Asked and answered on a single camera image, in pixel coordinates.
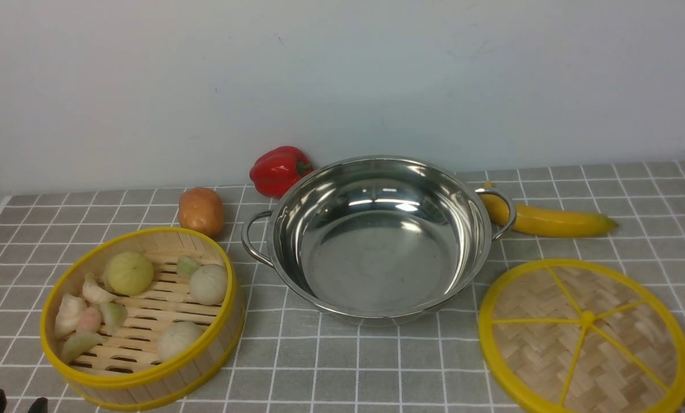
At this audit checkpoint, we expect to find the bamboo steamer basket yellow rim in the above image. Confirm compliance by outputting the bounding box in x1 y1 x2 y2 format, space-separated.
39 227 245 411

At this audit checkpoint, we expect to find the woven bamboo steamer lid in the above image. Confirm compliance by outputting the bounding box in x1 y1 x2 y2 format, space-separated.
478 259 685 412

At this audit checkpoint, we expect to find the stainless steel pot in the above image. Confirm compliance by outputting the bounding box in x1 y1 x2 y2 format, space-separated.
241 156 517 326

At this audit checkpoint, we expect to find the green dumpling lower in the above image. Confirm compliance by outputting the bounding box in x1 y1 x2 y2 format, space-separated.
60 332 105 364

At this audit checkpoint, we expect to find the pink dumpling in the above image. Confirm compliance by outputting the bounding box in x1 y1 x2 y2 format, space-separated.
76 306 102 334

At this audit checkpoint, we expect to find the green dumpling middle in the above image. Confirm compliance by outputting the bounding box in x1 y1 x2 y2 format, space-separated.
99 302 128 336

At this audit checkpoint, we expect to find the white dumpling upper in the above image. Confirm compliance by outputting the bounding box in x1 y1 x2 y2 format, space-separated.
82 274 119 304

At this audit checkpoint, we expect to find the white round bun lower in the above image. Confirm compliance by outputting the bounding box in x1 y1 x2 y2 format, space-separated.
156 321 204 363

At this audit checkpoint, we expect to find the white round bun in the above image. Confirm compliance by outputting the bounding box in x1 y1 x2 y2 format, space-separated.
190 264 229 306
156 321 204 363

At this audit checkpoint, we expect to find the yellow-green round bun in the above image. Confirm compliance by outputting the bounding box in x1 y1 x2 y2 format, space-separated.
102 251 155 295

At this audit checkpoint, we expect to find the small green dumpling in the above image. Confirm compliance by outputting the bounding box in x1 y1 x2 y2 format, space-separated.
175 256 202 279

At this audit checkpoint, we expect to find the white round bun upper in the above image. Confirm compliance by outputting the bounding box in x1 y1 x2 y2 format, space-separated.
190 264 229 306

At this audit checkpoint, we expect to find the grey checkered tablecloth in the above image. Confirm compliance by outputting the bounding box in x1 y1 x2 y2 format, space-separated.
0 161 685 412

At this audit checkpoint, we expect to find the brown potato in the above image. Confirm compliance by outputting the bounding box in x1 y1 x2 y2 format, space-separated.
179 186 225 239

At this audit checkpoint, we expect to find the red bell pepper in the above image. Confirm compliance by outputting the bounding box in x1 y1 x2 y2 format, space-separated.
249 146 314 198

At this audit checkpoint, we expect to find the yellow banana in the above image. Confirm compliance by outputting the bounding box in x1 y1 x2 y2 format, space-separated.
476 181 619 240

